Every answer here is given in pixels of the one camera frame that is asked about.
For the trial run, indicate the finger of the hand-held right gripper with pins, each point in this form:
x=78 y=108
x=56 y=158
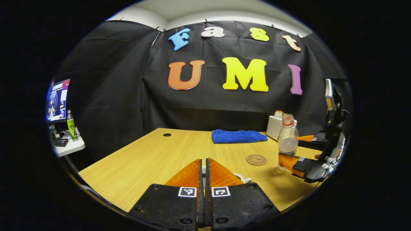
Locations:
x=321 y=141
x=305 y=165

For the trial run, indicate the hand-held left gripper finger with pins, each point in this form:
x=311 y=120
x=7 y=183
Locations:
x=207 y=205
x=200 y=205

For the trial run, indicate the white ceramic teacup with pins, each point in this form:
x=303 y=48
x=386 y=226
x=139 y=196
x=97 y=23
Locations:
x=245 y=179

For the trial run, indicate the white toaster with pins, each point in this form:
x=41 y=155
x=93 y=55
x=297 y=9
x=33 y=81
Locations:
x=273 y=126

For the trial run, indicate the black keyboard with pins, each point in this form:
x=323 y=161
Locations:
x=61 y=142

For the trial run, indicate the green drink bottle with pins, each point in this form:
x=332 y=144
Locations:
x=72 y=128

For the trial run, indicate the black backdrop cloth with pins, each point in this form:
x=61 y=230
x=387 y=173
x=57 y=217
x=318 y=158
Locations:
x=112 y=96

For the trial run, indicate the computer monitor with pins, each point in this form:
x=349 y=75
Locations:
x=57 y=101

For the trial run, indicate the clear plastic water bottle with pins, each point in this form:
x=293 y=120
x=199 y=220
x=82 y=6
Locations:
x=288 y=144

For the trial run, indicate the white side table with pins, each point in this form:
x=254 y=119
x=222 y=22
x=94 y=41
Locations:
x=74 y=148

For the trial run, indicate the round brown coaster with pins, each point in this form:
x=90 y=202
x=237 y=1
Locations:
x=256 y=159

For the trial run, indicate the blue towel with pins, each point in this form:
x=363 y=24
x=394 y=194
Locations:
x=237 y=136

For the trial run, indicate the pale bread slice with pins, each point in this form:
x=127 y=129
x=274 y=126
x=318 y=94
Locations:
x=278 y=114

